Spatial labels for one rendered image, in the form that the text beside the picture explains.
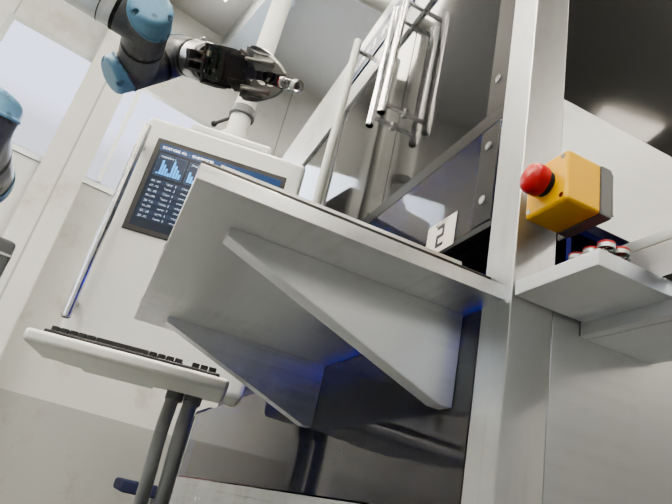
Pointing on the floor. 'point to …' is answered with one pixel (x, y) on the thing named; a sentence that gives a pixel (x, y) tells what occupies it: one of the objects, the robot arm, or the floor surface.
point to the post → (547, 71)
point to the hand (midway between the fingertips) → (282, 81)
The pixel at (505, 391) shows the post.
